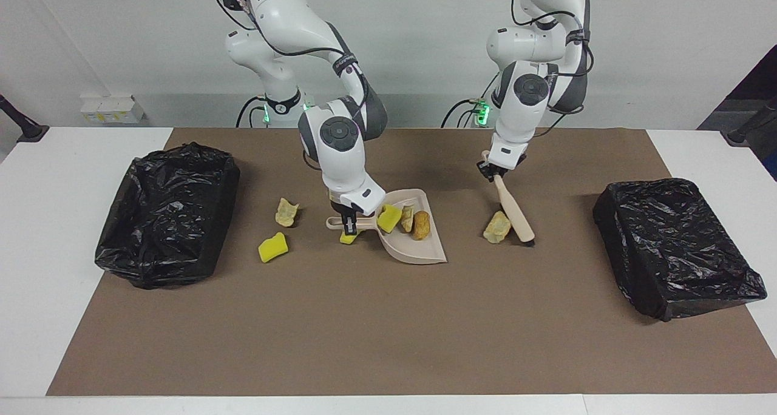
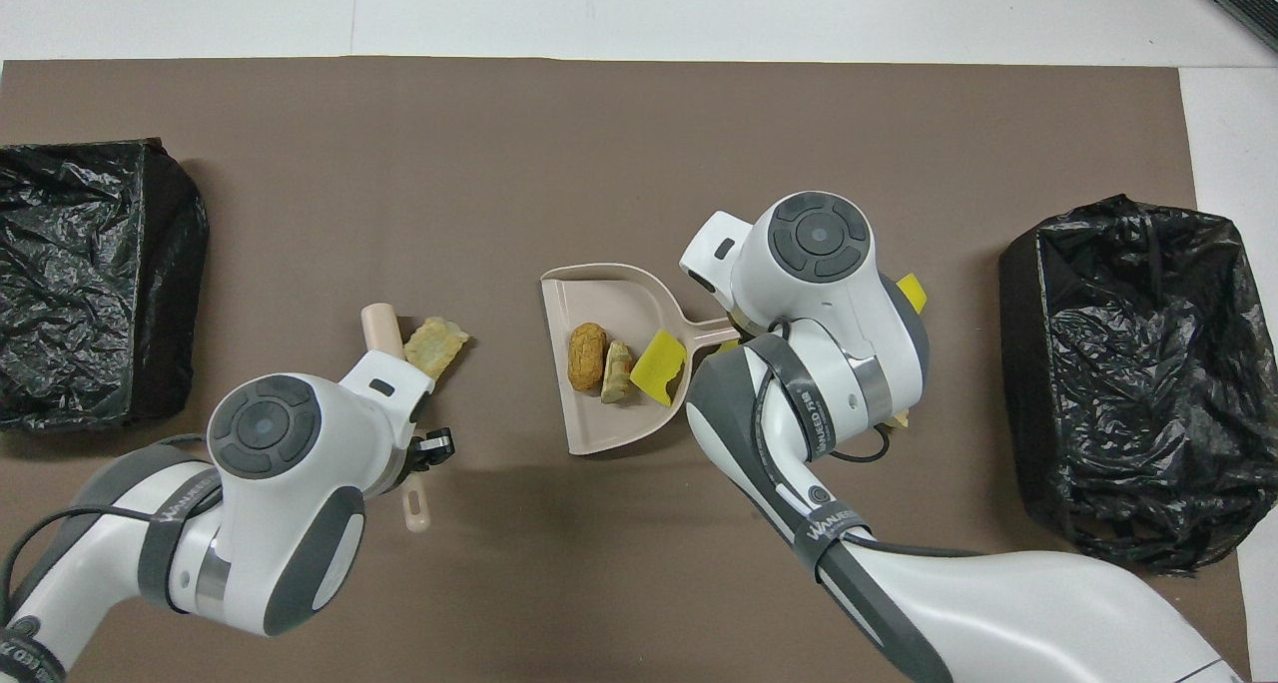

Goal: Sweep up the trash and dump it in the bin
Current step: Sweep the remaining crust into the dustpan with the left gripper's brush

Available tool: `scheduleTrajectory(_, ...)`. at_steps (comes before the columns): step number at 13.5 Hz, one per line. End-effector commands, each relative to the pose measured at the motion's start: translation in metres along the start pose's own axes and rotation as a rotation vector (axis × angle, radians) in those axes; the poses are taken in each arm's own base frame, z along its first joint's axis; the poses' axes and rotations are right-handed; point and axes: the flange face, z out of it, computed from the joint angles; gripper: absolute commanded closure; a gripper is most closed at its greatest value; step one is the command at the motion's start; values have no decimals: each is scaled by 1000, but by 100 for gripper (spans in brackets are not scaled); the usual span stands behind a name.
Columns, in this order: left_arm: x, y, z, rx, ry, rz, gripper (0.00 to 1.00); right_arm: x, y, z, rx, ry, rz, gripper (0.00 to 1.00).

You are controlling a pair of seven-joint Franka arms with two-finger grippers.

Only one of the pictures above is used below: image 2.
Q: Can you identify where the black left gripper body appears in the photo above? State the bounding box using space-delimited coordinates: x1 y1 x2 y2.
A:
409 426 457 476

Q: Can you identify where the large beige bread chunk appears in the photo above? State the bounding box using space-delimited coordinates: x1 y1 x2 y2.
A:
402 316 471 380

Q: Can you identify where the beige hand brush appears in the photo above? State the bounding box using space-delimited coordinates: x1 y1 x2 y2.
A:
359 302 433 534

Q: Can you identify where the beige plastic dustpan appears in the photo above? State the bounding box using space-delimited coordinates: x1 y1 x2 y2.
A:
539 263 745 457

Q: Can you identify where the brown bread roll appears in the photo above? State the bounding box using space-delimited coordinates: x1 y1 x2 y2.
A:
567 323 607 392

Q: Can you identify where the small beige bread chunk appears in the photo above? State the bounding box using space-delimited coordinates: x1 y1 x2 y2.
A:
600 339 637 405

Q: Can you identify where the notched yellow sponge piece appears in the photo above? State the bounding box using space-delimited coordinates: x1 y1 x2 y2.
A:
629 329 688 407

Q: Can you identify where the bin with black bag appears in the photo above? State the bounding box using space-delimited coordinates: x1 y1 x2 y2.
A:
998 194 1278 577
0 139 211 434

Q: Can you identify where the brown paper mat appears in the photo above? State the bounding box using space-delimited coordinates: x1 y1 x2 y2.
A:
0 57 1254 683

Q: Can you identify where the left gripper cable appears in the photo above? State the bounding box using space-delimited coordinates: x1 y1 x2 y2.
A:
0 503 151 604

